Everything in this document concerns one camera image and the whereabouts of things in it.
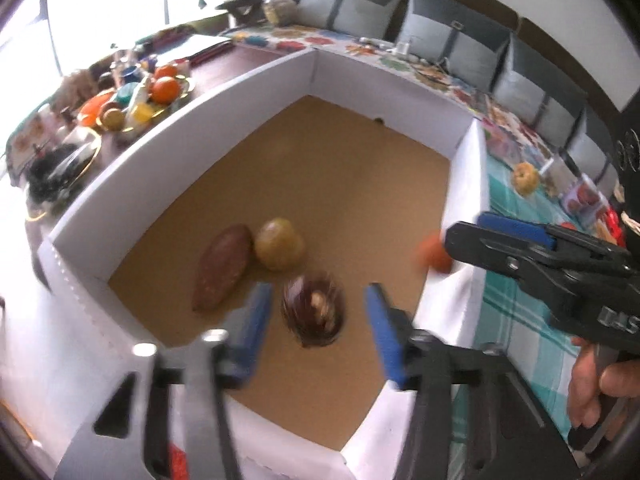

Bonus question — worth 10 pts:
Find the clear pink printed packet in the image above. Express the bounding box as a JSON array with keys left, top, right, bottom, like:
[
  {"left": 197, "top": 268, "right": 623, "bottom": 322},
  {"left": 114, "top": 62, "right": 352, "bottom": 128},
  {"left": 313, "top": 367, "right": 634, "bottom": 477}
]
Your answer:
[{"left": 482, "top": 120, "right": 538, "bottom": 166}]

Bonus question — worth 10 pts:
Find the grey white pillow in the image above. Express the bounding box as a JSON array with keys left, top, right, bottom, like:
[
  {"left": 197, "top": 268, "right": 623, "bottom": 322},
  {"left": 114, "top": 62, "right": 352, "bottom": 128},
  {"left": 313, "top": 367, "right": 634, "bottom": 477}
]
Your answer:
[
  {"left": 295, "top": 0, "right": 411, "bottom": 41},
  {"left": 395, "top": 0, "right": 516, "bottom": 91},
  {"left": 492, "top": 35, "right": 588, "bottom": 146},
  {"left": 565, "top": 105, "right": 621, "bottom": 196}
]

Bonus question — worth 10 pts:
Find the greenish brown round fruit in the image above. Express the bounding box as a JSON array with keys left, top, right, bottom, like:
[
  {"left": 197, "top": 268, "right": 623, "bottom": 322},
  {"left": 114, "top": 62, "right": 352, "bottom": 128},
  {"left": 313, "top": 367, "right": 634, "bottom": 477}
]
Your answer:
[{"left": 253, "top": 217, "right": 306, "bottom": 272}]

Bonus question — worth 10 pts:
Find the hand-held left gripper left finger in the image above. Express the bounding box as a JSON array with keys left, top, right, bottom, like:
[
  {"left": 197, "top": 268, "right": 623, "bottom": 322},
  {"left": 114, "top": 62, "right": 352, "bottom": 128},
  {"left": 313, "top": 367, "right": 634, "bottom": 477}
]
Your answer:
[{"left": 52, "top": 281, "right": 275, "bottom": 480}]

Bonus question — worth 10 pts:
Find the brown side table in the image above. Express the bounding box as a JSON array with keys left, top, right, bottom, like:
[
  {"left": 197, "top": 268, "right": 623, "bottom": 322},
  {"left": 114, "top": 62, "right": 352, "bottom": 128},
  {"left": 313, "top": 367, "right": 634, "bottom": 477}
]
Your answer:
[{"left": 0, "top": 25, "right": 281, "bottom": 241}]

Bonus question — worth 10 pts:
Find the white cardboard box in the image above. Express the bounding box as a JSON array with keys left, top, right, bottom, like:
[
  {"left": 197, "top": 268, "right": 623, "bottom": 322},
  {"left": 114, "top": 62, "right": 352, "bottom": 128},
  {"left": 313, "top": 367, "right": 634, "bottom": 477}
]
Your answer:
[{"left": 37, "top": 47, "right": 491, "bottom": 480}]

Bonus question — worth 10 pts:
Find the person's right hand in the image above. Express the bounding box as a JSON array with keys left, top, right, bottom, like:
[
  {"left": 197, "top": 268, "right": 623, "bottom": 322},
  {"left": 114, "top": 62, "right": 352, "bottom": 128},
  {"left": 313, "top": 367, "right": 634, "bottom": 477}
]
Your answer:
[{"left": 567, "top": 337, "right": 640, "bottom": 431}]

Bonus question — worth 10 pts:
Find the clear bag of yellow food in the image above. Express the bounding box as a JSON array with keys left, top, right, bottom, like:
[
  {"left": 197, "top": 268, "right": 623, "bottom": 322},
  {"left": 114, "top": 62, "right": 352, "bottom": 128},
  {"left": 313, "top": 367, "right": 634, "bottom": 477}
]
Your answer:
[{"left": 262, "top": 0, "right": 301, "bottom": 26}]

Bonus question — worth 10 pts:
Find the stack of papers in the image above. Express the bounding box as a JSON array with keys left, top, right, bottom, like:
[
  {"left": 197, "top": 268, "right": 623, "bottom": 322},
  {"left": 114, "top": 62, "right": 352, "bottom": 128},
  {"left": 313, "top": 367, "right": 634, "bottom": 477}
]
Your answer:
[{"left": 145, "top": 30, "right": 236, "bottom": 63}]

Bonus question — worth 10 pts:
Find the gold fruit tray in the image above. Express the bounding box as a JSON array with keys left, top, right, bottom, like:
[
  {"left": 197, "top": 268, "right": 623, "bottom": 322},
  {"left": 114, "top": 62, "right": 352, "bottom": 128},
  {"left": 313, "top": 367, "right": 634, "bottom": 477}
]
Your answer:
[{"left": 77, "top": 60, "right": 198, "bottom": 136}]

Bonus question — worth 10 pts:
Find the large orange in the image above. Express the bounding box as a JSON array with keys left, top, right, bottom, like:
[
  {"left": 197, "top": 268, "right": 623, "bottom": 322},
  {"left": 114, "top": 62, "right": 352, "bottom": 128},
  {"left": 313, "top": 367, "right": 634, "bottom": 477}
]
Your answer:
[{"left": 150, "top": 76, "right": 182, "bottom": 105}]

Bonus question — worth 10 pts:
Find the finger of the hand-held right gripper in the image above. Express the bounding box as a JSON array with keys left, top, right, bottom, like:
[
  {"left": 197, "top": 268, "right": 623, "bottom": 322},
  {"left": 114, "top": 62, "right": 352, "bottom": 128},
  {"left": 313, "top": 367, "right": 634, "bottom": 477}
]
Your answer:
[
  {"left": 445, "top": 221, "right": 601, "bottom": 307},
  {"left": 475, "top": 211, "right": 632, "bottom": 267}
]

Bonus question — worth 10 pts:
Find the small red tomato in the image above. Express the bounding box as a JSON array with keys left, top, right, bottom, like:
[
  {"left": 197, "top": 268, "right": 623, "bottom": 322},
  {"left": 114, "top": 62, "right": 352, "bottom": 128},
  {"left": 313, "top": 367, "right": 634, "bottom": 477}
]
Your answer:
[{"left": 414, "top": 232, "right": 456, "bottom": 274}]

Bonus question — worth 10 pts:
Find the gold tray with dark items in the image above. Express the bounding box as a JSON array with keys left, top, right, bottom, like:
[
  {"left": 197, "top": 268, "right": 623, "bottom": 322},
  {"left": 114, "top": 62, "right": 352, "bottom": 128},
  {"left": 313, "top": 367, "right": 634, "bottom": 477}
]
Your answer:
[{"left": 25, "top": 127, "right": 103, "bottom": 221}]

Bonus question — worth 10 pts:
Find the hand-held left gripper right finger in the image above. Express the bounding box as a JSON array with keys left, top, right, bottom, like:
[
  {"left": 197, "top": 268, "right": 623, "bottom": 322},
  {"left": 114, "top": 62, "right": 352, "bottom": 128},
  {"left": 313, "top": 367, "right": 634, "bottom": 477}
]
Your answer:
[{"left": 364, "top": 283, "right": 583, "bottom": 480}]

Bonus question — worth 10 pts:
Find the dark metal object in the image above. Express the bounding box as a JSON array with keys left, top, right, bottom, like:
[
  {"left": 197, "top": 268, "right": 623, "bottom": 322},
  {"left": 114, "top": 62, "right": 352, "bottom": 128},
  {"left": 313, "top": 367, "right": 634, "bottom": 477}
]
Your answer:
[{"left": 215, "top": 0, "right": 266, "bottom": 23}]

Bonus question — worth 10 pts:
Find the clear jar with black lid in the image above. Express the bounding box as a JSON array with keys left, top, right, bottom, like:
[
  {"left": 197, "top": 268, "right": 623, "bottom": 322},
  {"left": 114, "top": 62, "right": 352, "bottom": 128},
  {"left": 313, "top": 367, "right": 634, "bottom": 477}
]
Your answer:
[{"left": 542, "top": 157, "right": 576, "bottom": 196}]

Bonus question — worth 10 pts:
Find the large sweet potato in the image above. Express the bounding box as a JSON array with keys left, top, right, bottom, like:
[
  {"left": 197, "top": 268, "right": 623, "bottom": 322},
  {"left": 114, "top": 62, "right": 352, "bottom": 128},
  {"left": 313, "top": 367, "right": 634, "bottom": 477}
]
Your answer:
[{"left": 192, "top": 224, "right": 254, "bottom": 313}]

